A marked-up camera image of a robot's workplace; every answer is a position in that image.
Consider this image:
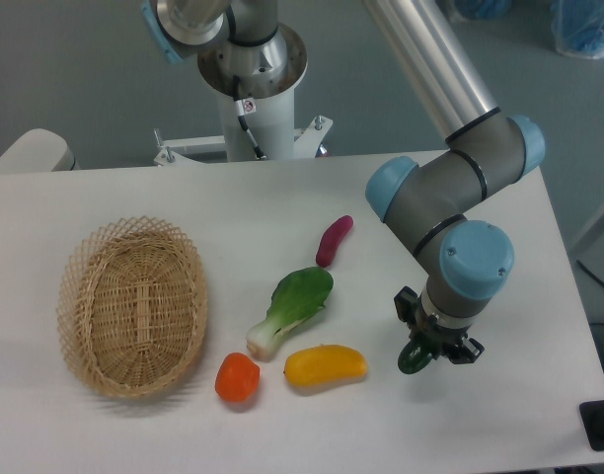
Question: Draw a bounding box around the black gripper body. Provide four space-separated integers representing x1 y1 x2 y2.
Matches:
394 286 484 364

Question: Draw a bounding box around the dark green cucumber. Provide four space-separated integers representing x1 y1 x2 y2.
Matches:
398 340 432 374

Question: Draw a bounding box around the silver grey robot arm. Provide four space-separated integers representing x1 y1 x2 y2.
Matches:
142 1 545 374

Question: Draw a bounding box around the woven wicker basket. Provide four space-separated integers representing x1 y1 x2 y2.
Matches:
56 216 208 398

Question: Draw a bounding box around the yellow bell pepper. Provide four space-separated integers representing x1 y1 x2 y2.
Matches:
283 345 367 388

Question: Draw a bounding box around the purple sweet potato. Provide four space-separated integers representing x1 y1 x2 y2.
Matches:
316 215 353 268

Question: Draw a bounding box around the green bok choy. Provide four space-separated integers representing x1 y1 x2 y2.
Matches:
246 267 334 361

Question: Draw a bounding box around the black device at edge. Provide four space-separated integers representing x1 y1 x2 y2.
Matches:
579 400 604 451

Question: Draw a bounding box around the orange bell pepper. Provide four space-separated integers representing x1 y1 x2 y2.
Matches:
215 353 261 403

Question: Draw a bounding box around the blue plastic bag left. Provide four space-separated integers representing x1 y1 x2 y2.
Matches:
447 0 513 22

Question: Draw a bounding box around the blue plastic bag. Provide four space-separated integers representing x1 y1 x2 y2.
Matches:
447 0 513 22
550 0 604 60

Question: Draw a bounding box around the white chair back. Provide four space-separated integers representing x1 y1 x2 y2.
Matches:
0 128 80 175

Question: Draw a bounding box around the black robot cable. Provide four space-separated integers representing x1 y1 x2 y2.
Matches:
231 73 267 161

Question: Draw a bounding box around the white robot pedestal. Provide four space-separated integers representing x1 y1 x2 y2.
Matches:
154 24 334 166

